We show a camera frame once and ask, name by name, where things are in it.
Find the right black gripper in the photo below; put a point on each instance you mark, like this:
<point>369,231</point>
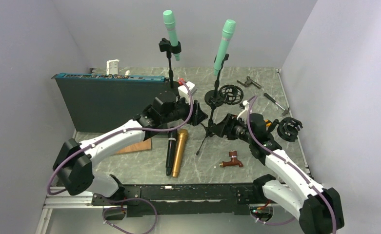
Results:
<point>227,126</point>

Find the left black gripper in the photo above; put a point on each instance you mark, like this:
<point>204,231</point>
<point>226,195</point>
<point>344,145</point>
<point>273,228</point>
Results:
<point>197,116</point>

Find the gold microphone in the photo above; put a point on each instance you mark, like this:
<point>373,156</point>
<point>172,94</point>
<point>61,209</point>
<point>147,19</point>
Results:
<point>180,147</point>

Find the black microphone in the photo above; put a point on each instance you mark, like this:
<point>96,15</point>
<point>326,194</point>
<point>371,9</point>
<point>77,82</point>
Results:
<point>171,150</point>

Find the black tripod shock-mount stand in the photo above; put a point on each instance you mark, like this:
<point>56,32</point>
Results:
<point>228,94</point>

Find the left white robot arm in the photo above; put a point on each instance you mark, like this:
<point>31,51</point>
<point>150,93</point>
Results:
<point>76,160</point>

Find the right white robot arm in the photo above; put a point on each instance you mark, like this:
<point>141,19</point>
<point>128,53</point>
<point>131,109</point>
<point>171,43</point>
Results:
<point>317,209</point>

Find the middle round-base mic stand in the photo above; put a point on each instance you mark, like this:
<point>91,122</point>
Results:
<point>216,87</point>

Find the round-base mic stand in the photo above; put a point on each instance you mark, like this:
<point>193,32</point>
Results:
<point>165,46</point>
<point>216,87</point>

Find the left round-base mic stand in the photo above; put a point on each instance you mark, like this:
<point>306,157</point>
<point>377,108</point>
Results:
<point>165,46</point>

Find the right mint green microphone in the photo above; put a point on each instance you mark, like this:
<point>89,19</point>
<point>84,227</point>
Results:
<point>227,34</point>

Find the mint green microphone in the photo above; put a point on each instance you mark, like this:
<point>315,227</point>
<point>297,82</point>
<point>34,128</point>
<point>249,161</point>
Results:
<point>170,24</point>
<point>227,34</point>

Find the left mint green microphone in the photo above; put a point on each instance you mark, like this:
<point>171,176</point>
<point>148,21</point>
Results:
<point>170,24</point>

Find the brown faucet tap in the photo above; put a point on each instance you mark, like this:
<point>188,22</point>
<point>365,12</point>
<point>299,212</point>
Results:
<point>234,161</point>

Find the orange utility knife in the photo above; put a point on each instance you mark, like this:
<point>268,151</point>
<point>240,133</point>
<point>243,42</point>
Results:
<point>268,123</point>

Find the grey metal clamp tool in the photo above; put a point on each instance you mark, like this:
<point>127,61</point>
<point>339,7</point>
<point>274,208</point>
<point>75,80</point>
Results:
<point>249,82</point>

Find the wooden board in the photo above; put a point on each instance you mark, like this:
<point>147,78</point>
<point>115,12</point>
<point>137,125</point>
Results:
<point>137,147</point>

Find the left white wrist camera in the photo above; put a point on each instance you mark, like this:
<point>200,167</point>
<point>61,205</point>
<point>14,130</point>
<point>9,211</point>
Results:
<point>186,89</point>

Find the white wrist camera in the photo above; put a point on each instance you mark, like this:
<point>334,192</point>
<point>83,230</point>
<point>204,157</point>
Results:
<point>186,89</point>
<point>245,110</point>

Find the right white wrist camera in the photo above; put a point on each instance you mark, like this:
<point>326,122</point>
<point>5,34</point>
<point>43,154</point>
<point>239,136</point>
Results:
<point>245,110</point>

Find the right shock-mount round stand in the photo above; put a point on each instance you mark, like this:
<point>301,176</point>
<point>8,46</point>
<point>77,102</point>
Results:
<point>287,129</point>

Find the black handled hammer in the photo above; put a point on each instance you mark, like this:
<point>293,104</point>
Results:
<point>285,110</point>

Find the white plastic bracket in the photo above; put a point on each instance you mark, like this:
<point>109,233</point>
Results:
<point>112,67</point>

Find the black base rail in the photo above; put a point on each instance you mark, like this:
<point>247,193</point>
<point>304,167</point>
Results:
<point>176,199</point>

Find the blue network switch box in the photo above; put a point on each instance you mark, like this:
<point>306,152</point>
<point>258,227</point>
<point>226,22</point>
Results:
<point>100,103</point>

